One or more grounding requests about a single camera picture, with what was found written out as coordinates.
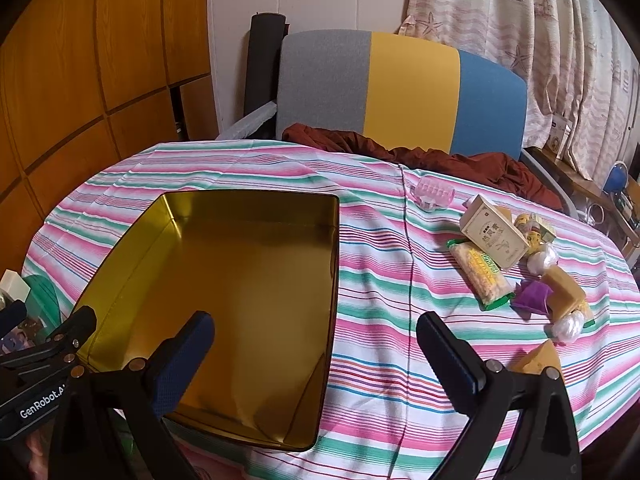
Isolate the printed beige curtain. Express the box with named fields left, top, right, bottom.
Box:
left=400, top=0, right=640, bottom=196

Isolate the wooden side table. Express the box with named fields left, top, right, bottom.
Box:
left=530, top=145, right=640, bottom=261

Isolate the white carton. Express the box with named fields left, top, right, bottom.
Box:
left=547, top=115, right=576, bottom=156

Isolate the grey yellow blue chair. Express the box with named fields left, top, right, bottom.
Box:
left=275, top=29, right=581, bottom=221

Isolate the small white box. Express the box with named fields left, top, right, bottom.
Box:
left=0, top=269, right=32, bottom=306

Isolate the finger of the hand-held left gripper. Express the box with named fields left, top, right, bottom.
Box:
left=47, top=306, right=98, bottom=366
left=0, top=300, right=28, bottom=341

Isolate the gold metal tin box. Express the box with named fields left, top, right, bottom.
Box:
left=75, top=190, right=341, bottom=453

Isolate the dark red cloth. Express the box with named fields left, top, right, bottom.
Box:
left=282, top=122, right=566, bottom=211

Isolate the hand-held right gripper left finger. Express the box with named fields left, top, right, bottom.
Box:
left=50, top=311, right=216, bottom=480

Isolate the pink hair claw clip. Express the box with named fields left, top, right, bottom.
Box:
left=411, top=175, right=457, bottom=211

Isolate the purple packet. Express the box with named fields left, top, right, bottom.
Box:
left=510, top=280, right=556, bottom=313

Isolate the wooden wardrobe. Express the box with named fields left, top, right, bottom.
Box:
left=0, top=0, right=221, bottom=271

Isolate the white plastic bag ball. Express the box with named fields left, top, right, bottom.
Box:
left=547, top=310, right=586, bottom=343
left=525, top=242, right=558, bottom=276

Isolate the beige medicine box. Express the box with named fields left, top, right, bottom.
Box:
left=459, top=194, right=531, bottom=268

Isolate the striped pink green tablecloth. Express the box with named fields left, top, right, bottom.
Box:
left=22, top=140, right=640, bottom=480

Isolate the black rolled mat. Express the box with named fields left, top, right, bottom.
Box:
left=242, top=12, right=288, bottom=141

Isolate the white foam piece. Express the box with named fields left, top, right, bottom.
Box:
left=215, top=100, right=278, bottom=141

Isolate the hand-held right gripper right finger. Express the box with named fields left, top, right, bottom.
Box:
left=416, top=311, right=583, bottom=480

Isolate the yellow green snack packet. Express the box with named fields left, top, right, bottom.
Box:
left=447, top=240, right=516, bottom=311

